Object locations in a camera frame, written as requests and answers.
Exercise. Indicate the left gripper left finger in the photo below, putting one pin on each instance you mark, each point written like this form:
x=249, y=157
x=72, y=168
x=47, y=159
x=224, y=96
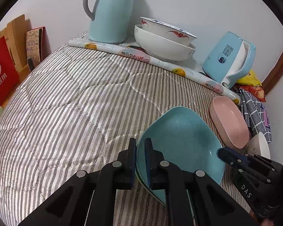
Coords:
x=88, y=198

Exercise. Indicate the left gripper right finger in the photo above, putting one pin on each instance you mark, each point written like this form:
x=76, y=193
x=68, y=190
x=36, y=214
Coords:
x=192, y=198

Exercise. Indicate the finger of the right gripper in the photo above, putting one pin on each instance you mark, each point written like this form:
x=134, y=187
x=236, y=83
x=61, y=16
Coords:
x=232, y=157

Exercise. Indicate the large white ceramic bowl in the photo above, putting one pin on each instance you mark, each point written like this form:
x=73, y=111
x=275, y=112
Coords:
x=258, y=146

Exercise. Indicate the pink plastic plate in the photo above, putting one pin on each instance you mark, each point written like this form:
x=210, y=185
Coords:
x=229, y=122

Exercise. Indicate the blue plastic plate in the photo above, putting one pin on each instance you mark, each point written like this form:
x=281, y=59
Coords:
x=185, y=140

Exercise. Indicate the green plastic plate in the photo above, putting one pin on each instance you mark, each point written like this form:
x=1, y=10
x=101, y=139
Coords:
x=147, y=189

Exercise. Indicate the person's right hand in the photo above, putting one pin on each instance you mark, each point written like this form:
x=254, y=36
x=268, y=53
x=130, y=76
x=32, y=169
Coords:
x=267, y=222

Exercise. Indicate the grey checked folded cloth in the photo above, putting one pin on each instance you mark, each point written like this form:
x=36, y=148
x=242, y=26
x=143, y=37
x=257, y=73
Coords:
x=255, y=115

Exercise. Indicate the orange chips bag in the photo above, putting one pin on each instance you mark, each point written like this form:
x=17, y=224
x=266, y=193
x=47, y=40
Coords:
x=256, y=91

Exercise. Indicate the yellow chips bag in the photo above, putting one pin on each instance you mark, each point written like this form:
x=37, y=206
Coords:
x=250, y=79

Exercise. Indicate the striped quilted table cover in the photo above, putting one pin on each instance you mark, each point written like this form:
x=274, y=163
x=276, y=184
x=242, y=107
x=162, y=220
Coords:
x=77, y=111

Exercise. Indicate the rolled fruit pattern mat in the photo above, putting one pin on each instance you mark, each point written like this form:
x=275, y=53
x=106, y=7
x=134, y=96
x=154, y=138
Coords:
x=138, y=55

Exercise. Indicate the light blue electric kettle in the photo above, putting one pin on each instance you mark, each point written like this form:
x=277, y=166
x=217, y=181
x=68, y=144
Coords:
x=230, y=60

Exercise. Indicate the white bowl with grey scrolls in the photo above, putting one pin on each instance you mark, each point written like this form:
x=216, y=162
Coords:
x=162, y=48

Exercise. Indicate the patterned bowl with red bats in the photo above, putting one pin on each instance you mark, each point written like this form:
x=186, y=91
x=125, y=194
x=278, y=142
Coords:
x=167, y=31

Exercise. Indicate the red paper shopping bag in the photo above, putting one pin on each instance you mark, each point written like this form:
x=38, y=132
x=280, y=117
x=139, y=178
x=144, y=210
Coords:
x=8, y=74

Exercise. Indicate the patterned gift box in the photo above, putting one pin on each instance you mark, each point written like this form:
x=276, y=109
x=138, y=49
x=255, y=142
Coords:
x=34, y=44

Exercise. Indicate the light blue thermos jug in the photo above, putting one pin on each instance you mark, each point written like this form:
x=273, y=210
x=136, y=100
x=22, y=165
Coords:
x=109, y=20

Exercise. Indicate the brown paper bag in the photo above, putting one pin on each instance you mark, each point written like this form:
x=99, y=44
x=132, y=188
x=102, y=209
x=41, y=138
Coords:
x=15, y=37

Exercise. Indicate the brown wooden door frame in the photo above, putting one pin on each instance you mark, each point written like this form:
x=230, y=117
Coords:
x=274, y=76

